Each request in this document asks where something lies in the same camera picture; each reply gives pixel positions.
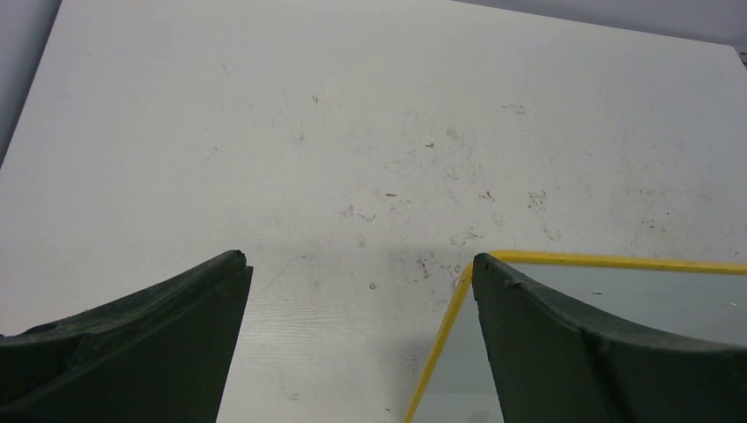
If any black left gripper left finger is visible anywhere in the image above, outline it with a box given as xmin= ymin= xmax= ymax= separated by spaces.
xmin=1 ymin=250 xmax=253 ymax=422

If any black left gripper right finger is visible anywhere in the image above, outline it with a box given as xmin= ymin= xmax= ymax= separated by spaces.
xmin=472 ymin=253 xmax=746 ymax=422

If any yellow framed small whiteboard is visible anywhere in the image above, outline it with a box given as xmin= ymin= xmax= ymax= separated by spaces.
xmin=404 ymin=250 xmax=746 ymax=422

